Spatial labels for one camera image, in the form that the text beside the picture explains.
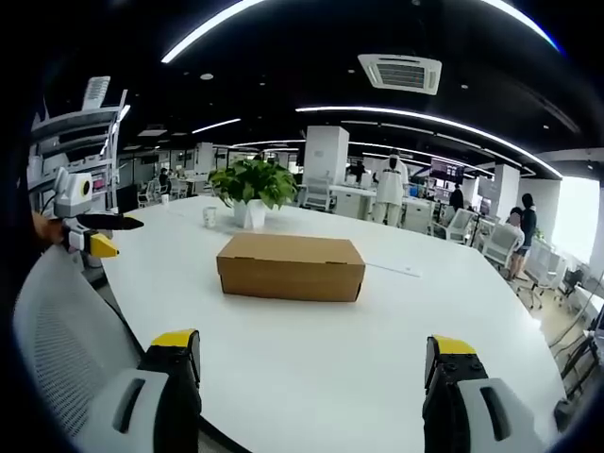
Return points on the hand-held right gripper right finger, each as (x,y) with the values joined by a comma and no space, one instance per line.
(464,401)

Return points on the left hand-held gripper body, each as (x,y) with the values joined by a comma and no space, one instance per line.
(71,200)

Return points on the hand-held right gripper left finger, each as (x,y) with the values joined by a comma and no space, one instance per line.
(162,401)

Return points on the brown cardboard shoe box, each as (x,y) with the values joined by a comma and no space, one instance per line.
(290,264)

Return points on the person's left hand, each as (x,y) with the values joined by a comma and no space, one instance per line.
(47,230)

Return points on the white metal shelving rack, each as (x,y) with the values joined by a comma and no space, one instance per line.
(78,151)

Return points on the white mesh office chair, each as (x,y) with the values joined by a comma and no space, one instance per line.
(71,340)

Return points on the white paper cup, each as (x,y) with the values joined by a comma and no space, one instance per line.
(210,217)

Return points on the green potted plant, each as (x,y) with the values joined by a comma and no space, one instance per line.
(252,191)

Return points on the ceiling air conditioner vent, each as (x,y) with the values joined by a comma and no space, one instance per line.
(400,73)

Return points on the wall display screen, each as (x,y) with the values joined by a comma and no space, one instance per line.
(446,175)

